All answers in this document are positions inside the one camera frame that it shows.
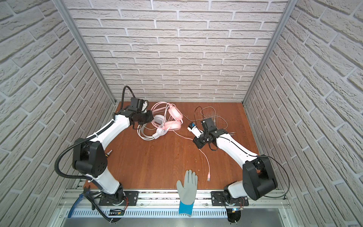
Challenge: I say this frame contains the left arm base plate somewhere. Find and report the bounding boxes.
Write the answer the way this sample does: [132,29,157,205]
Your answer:
[99,190,139,206]

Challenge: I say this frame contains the black corrugated cable conduit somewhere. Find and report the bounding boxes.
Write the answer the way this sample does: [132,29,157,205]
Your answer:
[54,85,136,180]

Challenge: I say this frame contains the grey blue work glove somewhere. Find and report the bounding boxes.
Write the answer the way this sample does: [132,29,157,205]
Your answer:
[176,170,198,217]

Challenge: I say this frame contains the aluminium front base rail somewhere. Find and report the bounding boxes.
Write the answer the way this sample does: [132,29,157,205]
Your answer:
[48,189,298,227]

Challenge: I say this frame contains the aluminium corner post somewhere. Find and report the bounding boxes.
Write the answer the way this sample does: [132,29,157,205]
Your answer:
[54,0,116,104]
[242,0,298,105]

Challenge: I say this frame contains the aluminium corner post left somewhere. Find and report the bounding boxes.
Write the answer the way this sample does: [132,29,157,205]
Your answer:
[54,0,116,104]

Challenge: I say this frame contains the aluminium corner post right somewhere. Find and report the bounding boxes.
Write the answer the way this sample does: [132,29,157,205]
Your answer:
[242,0,298,105]

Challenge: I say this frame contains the pink headphone cable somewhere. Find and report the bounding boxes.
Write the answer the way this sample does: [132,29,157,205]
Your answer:
[172,130,211,182]

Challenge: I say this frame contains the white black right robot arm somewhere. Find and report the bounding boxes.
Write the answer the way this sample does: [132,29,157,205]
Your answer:
[188,118,278,203]

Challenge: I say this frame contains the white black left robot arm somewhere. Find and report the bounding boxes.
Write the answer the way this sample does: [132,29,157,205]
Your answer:
[72,110,154,196]

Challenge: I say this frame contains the blue cable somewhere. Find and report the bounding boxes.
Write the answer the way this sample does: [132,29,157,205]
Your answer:
[67,194,84,218]

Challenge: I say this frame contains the pink headphones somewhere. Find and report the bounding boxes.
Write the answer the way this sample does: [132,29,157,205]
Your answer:
[151,102,183,131]

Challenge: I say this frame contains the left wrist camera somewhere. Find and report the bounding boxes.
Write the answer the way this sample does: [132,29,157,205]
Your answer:
[129,97,148,112]

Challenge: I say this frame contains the white headphones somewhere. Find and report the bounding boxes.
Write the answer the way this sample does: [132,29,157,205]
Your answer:
[137,114,167,141]

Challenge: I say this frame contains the grey white headphone cable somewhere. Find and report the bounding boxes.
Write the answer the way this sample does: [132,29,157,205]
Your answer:
[181,106,236,135]

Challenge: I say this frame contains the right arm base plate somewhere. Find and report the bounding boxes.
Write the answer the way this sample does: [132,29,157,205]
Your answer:
[210,191,249,207]

